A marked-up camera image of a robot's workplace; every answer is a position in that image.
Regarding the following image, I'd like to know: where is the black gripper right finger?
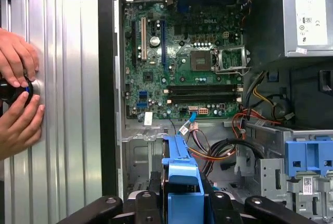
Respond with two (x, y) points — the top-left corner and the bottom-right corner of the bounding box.
(204, 176), (322, 224)

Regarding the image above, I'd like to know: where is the grey power supply unit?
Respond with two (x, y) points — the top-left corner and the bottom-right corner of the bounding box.
(282, 0), (333, 58)

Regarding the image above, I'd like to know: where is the grey metal drive cage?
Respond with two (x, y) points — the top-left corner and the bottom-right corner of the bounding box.
(256, 126), (333, 224)

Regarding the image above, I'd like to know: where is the black open PC case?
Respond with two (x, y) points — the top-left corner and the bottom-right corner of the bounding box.
(97, 0), (333, 224)

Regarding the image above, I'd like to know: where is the hard disk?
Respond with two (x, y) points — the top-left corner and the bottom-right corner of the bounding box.
(161, 134), (209, 224)

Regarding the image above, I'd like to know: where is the white expansion slot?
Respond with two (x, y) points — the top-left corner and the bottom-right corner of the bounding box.
(140, 16), (147, 62)

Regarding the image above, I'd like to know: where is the blue plastic drive latch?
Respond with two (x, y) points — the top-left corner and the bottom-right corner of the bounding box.
(285, 135), (333, 178)

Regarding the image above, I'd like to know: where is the person's right hand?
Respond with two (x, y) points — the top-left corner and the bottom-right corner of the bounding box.
(0, 92), (46, 161)

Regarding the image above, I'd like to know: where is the metal socket cover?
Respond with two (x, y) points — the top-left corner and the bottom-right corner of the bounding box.
(215, 45), (250, 75)

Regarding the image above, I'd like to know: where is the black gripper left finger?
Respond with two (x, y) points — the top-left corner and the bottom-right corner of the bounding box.
(56, 170), (163, 224)

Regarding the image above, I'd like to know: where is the black expansion slot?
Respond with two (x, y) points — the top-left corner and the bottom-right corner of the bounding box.
(131, 20), (137, 69)

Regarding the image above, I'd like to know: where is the person's left hand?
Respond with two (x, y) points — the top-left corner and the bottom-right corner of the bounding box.
(0, 27), (40, 88)

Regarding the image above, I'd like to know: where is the wire locking lever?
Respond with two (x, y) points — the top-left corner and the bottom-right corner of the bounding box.
(214, 49), (252, 77)

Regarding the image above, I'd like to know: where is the orange red wire bundle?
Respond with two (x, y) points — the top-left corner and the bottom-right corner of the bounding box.
(187, 109), (283, 162)

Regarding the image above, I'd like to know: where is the yellow black wire bundle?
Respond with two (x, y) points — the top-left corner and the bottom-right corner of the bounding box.
(244, 70), (296, 122)

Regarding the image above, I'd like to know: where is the short blue data wire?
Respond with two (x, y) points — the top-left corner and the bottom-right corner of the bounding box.
(178, 111), (198, 135)

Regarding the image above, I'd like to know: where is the CPU socket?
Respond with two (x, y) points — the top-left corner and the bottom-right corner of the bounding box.
(189, 51), (216, 72)

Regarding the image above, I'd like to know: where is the green motherboard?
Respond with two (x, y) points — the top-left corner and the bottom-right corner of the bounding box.
(122, 0), (247, 120)

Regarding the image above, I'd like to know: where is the black plastic latch block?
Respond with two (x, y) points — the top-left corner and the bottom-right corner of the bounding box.
(319, 69), (333, 95)

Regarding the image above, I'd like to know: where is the round black tool blue ring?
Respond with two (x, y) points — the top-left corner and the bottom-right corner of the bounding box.
(0, 74), (42, 109)

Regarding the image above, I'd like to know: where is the blue expansion slot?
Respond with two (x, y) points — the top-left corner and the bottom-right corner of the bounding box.
(160, 18), (168, 73)

